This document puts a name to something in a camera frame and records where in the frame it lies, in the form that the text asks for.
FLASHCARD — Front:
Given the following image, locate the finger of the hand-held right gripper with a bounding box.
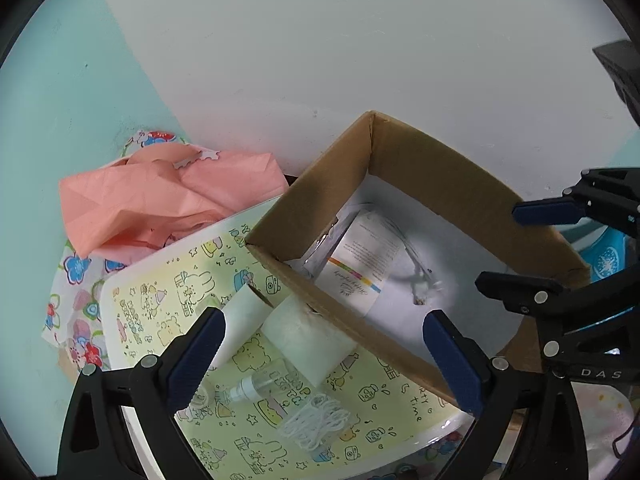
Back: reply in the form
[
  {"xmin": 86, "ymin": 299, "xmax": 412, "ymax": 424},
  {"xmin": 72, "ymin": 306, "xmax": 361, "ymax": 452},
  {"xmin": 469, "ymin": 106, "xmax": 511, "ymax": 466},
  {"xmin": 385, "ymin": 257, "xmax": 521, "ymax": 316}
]
[
  {"xmin": 475, "ymin": 270, "xmax": 640, "ymax": 361},
  {"xmin": 512, "ymin": 167, "xmax": 640, "ymax": 238}
]

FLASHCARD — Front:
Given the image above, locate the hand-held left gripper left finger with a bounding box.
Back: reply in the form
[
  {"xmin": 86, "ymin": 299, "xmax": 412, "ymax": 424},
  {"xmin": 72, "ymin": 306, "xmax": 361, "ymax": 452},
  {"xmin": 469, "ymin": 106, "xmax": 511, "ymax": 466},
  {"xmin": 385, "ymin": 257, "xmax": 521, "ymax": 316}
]
[{"xmin": 57, "ymin": 306, "xmax": 226, "ymax": 480}]

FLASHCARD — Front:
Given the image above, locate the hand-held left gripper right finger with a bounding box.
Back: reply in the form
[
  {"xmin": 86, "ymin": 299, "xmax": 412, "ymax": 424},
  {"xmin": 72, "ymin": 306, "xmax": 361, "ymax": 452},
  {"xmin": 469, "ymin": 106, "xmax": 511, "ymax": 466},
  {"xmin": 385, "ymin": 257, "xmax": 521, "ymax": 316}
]
[{"xmin": 422, "ymin": 310, "xmax": 596, "ymax": 480}]

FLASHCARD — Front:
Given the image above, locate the white tape roll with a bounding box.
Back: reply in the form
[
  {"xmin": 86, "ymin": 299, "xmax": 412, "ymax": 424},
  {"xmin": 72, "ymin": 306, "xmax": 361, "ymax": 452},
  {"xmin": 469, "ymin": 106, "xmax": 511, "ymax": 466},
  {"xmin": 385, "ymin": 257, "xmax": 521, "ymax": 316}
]
[{"xmin": 212, "ymin": 282, "xmax": 275, "ymax": 370}]

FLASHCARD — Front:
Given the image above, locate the brown cardboard box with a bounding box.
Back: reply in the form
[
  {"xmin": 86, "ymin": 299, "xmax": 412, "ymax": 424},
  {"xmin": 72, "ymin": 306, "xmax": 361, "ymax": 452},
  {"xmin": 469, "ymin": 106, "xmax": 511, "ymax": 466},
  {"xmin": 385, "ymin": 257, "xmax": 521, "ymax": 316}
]
[{"xmin": 244, "ymin": 110, "xmax": 592, "ymax": 408}]

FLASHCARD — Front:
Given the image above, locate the white paper sheet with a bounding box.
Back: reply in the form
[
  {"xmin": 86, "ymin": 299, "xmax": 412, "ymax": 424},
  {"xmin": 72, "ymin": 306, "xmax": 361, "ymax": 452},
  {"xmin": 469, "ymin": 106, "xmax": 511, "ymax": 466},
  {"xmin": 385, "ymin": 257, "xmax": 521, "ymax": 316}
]
[{"xmin": 295, "ymin": 172, "xmax": 526, "ymax": 376}]

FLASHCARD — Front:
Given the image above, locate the pale blanket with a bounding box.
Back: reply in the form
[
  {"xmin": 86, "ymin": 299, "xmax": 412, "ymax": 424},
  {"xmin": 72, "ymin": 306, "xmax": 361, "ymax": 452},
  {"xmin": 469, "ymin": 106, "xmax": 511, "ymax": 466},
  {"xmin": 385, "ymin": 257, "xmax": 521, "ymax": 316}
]
[{"xmin": 570, "ymin": 382, "xmax": 640, "ymax": 476}]

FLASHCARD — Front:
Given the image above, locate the clear spray bottle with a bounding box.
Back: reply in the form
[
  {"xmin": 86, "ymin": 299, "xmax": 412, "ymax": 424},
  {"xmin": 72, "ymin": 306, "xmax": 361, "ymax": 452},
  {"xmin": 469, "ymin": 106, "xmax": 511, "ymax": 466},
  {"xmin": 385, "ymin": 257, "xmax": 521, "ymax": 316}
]
[{"xmin": 220, "ymin": 357, "xmax": 303, "ymax": 406}]

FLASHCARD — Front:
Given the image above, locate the blue snowflake print bag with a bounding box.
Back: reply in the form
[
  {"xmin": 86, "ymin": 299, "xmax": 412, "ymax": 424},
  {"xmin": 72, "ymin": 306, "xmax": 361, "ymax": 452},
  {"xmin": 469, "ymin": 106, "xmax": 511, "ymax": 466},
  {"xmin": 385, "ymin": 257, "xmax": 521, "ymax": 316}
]
[{"xmin": 570, "ymin": 225, "xmax": 640, "ymax": 286}]

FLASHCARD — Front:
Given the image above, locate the white paper roll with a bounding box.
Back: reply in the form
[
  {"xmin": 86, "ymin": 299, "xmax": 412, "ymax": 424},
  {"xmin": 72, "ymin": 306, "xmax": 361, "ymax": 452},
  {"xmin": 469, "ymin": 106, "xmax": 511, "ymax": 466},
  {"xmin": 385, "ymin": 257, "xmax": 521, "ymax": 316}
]
[{"xmin": 261, "ymin": 294, "xmax": 360, "ymax": 387}]

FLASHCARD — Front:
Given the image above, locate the bundle of white elastic bands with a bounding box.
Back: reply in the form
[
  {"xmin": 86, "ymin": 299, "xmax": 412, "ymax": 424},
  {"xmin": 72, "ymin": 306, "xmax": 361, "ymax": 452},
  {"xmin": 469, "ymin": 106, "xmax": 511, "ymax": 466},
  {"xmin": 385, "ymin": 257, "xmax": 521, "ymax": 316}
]
[{"xmin": 277, "ymin": 394, "xmax": 353, "ymax": 453}]

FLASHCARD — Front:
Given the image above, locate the floral printed cloth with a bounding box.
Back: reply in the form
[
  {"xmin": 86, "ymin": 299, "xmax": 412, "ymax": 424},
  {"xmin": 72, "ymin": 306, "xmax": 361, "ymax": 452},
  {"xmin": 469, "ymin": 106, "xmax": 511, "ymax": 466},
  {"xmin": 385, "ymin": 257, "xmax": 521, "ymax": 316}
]
[{"xmin": 40, "ymin": 129, "xmax": 463, "ymax": 480}]

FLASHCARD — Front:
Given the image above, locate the rainbow stripe leaflet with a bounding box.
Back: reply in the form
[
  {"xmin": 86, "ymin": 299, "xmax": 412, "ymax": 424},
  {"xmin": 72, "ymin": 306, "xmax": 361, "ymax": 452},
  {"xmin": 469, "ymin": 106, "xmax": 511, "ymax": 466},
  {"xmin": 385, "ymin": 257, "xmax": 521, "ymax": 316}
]
[{"xmin": 314, "ymin": 210, "xmax": 406, "ymax": 318}]

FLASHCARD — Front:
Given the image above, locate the pink plastic bag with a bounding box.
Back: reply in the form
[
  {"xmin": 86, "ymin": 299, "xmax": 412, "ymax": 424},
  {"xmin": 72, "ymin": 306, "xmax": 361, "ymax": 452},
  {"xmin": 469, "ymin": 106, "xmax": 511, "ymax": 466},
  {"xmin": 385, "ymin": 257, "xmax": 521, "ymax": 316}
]
[{"xmin": 59, "ymin": 142, "xmax": 291, "ymax": 265}]

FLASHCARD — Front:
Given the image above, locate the white cable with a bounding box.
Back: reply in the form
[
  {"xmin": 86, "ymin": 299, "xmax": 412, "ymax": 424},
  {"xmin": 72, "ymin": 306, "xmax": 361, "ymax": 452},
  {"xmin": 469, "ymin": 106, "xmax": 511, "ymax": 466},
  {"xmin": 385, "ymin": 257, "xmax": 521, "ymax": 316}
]
[{"xmin": 385, "ymin": 220, "xmax": 448, "ymax": 307}]

